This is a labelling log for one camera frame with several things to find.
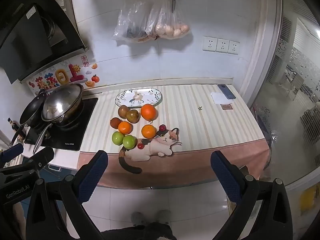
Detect plastic bag of eggs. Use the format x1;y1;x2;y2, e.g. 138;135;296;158
146;0;190;40

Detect white paper sheet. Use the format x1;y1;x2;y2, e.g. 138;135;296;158
210;92;234;105

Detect yellow object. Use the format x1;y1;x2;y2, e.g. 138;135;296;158
300;185;319;215

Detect person's left forearm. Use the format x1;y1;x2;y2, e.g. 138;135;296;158
11;201;27;240

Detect large orange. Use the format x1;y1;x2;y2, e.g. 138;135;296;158
140;104;157;121

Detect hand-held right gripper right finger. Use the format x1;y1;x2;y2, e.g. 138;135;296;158
210;151;293;240

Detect steel wok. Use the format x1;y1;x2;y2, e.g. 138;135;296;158
32;97;85;154

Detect striped cat print tablecloth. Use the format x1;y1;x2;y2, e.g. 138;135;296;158
76;84;272;188

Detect black frying pan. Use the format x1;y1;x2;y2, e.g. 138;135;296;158
10;92;49;147

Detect oval patterned plate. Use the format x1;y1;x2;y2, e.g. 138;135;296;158
115;88;163;108

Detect steel wok lid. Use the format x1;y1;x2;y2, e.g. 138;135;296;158
41;84;83;121

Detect black range hood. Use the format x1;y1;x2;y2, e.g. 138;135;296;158
0;0;90;84

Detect colourful wall stickers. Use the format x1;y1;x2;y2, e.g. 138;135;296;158
26;55;100;90

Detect person's dark clothing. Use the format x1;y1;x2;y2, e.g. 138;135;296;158
100;221;178;240

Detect white wall socket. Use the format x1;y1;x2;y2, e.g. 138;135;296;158
229;40;240;55
202;36;217;52
216;38;230;53

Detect dark blue phone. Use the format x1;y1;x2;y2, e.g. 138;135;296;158
217;84;236;100

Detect small orange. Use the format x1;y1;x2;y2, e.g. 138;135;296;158
141;124;157;139
118;121;133;135

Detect dark sauce bottle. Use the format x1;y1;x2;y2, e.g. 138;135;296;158
7;117;20;133

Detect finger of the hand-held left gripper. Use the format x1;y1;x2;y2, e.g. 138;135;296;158
0;144;24;164
0;146;55;179

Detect green apple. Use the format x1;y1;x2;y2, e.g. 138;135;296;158
111;131;125;145
122;135;136;150

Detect clear plastic bag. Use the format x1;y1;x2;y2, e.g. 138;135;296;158
112;0;152;43

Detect black cooktop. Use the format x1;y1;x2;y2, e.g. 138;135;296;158
24;97;99;152

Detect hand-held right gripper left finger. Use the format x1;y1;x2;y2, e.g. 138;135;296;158
25;150;109;240

